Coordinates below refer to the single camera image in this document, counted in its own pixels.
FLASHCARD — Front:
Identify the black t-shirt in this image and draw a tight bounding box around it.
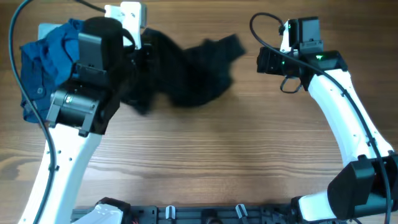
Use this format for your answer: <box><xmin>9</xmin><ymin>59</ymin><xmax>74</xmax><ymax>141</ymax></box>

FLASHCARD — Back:
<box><xmin>121</xmin><ymin>28</ymin><xmax>246</xmax><ymax>114</ymax></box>

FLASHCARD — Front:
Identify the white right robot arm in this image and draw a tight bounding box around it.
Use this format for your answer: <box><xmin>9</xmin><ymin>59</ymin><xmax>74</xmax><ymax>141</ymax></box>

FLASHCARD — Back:
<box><xmin>257</xmin><ymin>17</ymin><xmax>397</xmax><ymax>223</ymax></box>

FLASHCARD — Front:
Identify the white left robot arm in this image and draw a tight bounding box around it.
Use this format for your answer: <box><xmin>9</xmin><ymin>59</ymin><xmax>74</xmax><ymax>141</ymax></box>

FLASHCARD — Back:
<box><xmin>20</xmin><ymin>17</ymin><xmax>146</xmax><ymax>223</ymax></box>

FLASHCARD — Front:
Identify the blue clothes pile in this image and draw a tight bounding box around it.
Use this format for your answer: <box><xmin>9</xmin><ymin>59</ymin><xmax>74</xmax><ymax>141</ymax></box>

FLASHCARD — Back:
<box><xmin>21</xmin><ymin>19</ymin><xmax>83</xmax><ymax>119</ymax></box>

